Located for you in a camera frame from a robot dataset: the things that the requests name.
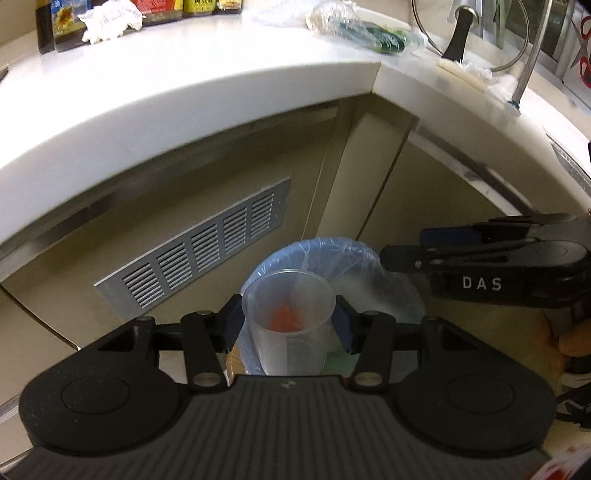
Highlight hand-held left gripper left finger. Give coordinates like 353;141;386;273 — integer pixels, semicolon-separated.
93;294;244;394

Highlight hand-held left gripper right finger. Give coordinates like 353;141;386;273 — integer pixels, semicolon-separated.
335;294;475;393

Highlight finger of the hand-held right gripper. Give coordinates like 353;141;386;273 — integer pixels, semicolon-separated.
379;238;537;276
419;212;579;246

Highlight blue lined waste basket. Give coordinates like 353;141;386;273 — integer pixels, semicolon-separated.
237;236;426;377

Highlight clear plastic cup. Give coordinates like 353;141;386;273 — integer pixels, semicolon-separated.
240;268;337;377

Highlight person's right hand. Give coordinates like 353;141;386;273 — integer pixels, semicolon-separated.
546;310;591;358

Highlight beige cabinet door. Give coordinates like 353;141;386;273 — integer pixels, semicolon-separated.
331;110;575;297

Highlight grey cabinet vent grille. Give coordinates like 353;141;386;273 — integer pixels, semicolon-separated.
94;176;292;309

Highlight steel sink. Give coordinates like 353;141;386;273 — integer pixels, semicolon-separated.
547;133;591;186

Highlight black white shoe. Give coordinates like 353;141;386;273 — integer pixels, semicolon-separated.
553;355;591;433

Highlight beige cabinet panel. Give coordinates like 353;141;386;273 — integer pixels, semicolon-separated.
0;98;341;352

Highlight white plastic wrapper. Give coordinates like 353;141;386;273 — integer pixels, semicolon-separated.
436;58;500;92

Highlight glass pot lid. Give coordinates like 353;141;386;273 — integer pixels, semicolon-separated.
412;0;533;73

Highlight metal lid stand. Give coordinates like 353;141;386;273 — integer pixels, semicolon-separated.
509;0;556;108

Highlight dark green packet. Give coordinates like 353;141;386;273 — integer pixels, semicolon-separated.
339;18;413;53

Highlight clear plastic bag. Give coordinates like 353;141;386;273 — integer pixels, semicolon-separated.
249;0;428;56

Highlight blue label oil bottle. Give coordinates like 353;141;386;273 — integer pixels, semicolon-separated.
50;0;93;52

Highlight slim dark sauce bottle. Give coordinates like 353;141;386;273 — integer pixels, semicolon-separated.
34;0;57;55

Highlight red handled scissors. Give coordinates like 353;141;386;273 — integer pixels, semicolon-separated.
577;13;591;87

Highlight red handled sauce bottle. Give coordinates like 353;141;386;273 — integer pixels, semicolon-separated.
133;0;186;27

